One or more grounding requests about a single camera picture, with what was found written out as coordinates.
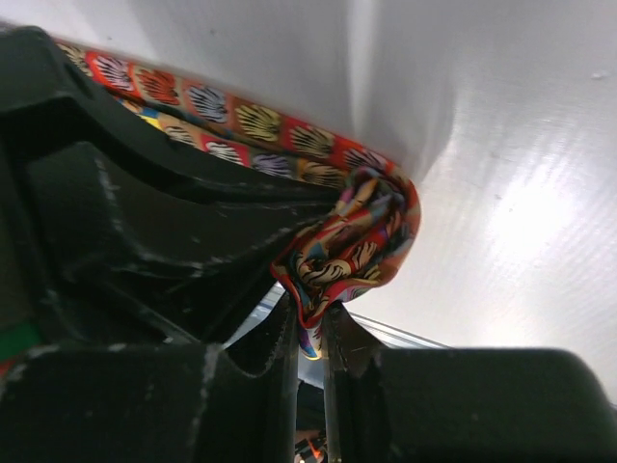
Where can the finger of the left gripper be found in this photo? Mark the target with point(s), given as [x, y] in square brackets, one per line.
[123, 234]

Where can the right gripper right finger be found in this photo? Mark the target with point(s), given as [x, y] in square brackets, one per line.
[387, 404]

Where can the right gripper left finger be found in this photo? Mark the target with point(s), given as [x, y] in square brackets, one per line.
[167, 403]

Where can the colourful patterned tie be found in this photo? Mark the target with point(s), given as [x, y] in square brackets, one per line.
[358, 246]

